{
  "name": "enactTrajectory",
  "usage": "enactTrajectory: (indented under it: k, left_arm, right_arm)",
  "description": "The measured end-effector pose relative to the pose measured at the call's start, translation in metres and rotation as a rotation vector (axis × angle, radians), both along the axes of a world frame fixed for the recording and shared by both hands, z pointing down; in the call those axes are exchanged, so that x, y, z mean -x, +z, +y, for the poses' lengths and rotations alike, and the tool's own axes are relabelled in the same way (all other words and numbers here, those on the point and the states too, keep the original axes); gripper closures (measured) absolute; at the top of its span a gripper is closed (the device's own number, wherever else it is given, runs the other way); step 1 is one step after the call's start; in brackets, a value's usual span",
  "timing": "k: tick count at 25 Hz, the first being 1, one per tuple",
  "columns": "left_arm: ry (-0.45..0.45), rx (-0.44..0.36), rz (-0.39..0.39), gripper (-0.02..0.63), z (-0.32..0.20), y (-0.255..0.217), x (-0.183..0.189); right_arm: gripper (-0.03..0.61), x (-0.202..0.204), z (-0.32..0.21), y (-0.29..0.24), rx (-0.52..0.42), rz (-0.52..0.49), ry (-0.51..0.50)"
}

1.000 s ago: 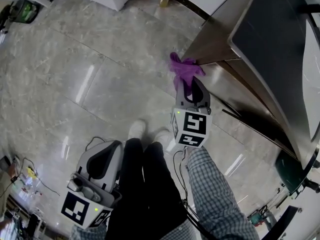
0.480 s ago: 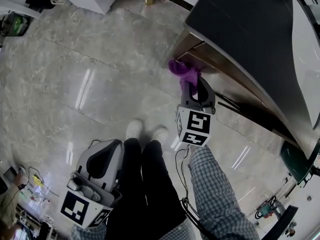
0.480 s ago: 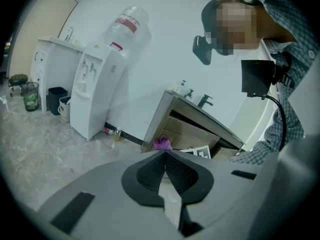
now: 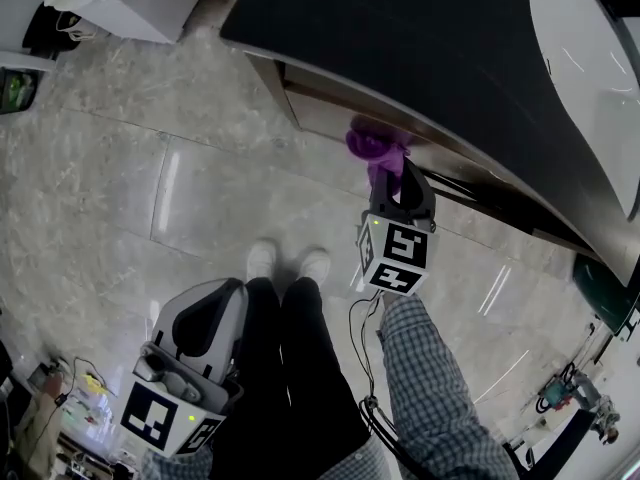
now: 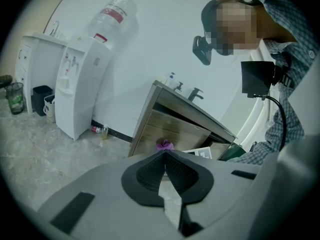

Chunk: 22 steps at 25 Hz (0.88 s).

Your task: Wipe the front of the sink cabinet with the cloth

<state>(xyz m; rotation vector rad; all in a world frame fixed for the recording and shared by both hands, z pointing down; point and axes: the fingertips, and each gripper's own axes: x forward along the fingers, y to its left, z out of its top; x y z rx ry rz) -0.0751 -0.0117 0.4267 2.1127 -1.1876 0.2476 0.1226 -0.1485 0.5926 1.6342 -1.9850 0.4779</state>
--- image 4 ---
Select person's right white shoe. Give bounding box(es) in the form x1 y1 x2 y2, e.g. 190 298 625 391
298 247 331 285

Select person's left forearm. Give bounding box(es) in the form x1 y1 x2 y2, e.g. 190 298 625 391
139 445 216 480

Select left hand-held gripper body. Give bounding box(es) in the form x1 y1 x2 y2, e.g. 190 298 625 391
119 341 246 459

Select dark green tub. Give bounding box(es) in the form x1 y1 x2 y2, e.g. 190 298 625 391
572 252 634 334

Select purple cloth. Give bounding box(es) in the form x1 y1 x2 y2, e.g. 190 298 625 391
344 114 412 194

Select person's left white shoe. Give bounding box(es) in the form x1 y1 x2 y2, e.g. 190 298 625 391
246 239 278 285

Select teal device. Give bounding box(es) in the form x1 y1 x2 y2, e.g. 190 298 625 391
537 375 571 414

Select black mesh waste bin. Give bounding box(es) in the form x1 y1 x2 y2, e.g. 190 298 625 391
0 66 41 116

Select person's black trousers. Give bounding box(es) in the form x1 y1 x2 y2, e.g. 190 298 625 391
209 276 374 480

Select person's checked shirt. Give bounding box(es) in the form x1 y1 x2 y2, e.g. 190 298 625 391
332 435 396 480

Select person's white shoe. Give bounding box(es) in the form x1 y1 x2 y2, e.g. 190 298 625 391
298 247 331 285
246 239 278 285

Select dark vanity cabinet black top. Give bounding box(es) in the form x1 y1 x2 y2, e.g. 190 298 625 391
219 0 640 289

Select person's right forearm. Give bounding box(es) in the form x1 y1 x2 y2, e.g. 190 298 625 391
375 292 516 480

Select white sink basin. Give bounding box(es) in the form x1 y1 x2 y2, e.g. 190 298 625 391
528 0 640 222

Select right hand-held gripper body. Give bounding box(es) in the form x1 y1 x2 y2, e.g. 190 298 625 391
355 201 440 298

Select white water dispenser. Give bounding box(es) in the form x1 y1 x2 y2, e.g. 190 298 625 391
64 0 209 44

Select black monitor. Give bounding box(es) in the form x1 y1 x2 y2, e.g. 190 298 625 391
504 407 601 480

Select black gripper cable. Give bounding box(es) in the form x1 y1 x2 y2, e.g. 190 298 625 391
348 287 416 469

